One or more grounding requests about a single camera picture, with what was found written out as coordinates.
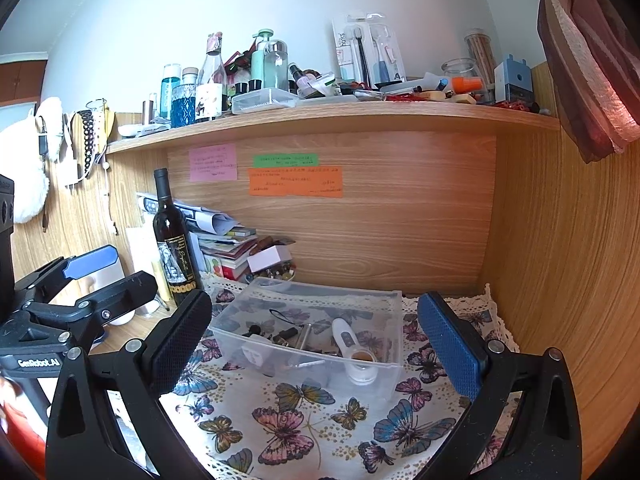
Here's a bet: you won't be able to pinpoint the white handheld massager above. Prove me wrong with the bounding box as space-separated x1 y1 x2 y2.
331 317 377 386

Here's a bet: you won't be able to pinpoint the green sticky note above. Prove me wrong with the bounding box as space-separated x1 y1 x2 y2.
253 153 319 168

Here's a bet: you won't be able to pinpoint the white plush item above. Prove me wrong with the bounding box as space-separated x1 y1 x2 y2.
0 97 63 224

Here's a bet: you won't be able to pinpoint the blue pencil sharpener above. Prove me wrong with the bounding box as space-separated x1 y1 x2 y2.
494 54 533 106

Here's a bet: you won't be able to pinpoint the small dark cap bottle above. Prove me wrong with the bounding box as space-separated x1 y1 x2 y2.
288 62 313 96

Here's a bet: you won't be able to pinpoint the small white box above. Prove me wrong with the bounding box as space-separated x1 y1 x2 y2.
247 245 293 273

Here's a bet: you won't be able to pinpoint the brown pink curtain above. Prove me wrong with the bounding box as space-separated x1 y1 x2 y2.
470 0 640 163

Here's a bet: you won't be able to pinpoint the white plug adapter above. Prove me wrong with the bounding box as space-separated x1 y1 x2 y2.
241 345 271 368

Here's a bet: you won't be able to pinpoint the blue liquid bottle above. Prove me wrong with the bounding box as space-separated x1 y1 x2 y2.
161 63 183 121

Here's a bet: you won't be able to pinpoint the dark wine bottle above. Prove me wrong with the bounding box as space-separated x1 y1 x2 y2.
151 167 204 307

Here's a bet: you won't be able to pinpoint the round glass bowl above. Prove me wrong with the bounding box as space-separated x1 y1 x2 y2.
441 57 476 81

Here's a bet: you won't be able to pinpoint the glass jar with sticks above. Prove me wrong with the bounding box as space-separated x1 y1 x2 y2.
464 29 497 88

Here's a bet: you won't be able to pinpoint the clear plastic storage box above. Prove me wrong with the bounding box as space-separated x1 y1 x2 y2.
207 276 405 402

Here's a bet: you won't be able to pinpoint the butterfly printed tablecloth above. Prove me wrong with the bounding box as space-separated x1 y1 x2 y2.
105 270 521 480

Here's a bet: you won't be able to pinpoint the pink sticky note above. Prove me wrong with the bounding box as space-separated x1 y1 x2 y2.
189 143 238 182

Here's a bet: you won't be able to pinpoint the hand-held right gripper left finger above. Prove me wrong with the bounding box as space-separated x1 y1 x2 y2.
45 290 213 480

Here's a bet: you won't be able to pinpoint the toothbrush package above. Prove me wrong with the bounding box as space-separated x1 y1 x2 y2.
332 10 407 86

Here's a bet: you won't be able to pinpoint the orange sticky note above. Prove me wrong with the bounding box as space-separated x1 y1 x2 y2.
248 166 344 199

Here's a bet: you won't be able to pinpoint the stack of books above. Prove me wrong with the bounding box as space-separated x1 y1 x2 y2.
197 227 258 281

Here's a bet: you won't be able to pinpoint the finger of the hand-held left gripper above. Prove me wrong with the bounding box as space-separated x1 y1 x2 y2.
25 271 158 356
14 245 120 307

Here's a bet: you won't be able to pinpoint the black beaded strap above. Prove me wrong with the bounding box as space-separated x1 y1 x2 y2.
80 109 97 178

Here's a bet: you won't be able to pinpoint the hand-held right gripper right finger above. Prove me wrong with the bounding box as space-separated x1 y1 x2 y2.
417 291 585 480

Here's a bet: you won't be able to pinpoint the glass jar with metal lid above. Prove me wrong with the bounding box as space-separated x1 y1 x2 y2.
264 39 290 92

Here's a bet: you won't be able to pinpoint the blue patterned bottle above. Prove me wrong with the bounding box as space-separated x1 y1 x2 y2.
171 67 201 128

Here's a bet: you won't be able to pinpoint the rolled papers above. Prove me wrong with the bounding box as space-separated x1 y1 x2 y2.
172 200 238 236

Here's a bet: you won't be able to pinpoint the white mug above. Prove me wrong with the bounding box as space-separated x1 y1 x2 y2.
80 265 137 326

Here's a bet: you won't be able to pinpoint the clear glass bottle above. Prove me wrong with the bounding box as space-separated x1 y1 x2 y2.
196 32 229 122

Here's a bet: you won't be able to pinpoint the clear plastic case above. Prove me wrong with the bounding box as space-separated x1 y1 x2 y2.
231 87 299 115

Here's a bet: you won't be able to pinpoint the mint green pump bottle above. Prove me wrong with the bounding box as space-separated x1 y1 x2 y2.
250 28 276 92

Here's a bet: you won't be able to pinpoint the wooden shelf board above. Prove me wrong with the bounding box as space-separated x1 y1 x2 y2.
106 99 562 156

